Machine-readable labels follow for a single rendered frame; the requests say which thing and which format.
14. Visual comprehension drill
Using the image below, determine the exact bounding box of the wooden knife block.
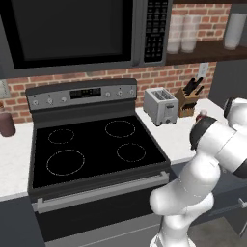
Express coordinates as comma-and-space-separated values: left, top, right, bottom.
174, 76, 205, 119

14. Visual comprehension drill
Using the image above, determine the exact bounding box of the dark red jar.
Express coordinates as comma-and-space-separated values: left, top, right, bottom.
0, 101, 16, 138

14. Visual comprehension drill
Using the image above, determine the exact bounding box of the dark grey tall cabinet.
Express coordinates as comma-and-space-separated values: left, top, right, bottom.
207, 59, 247, 110

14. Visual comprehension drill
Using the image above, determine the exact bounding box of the silver oven door handle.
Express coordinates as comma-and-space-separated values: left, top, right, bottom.
36, 171, 171, 214

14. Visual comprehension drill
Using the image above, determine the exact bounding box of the black and grey microwave oven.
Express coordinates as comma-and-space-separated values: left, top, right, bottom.
0, 0, 174, 79

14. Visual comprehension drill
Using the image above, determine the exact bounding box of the wooden wall shelf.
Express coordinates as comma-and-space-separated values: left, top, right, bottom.
165, 0, 247, 67

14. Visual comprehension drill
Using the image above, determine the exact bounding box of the black glass-top stove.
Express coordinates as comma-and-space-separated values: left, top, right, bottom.
25, 77, 172, 247

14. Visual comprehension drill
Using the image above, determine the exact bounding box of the stack of white cups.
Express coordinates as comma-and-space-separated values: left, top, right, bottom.
166, 13, 184, 55
180, 14, 202, 54

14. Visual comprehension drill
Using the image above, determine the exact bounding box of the dark grey open drawer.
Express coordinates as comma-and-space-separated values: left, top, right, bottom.
196, 167, 247, 238

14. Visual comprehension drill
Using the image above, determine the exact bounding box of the silver drawer handle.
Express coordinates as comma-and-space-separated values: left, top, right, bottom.
237, 197, 247, 210

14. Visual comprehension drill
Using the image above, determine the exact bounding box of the grey wall switch plate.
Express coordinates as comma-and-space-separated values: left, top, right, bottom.
0, 79, 10, 99

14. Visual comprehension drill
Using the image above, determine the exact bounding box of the silver toaster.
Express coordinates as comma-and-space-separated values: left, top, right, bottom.
143, 87, 179, 127

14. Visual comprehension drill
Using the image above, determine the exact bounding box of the white wall outlet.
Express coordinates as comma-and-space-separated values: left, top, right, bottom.
197, 62, 209, 80

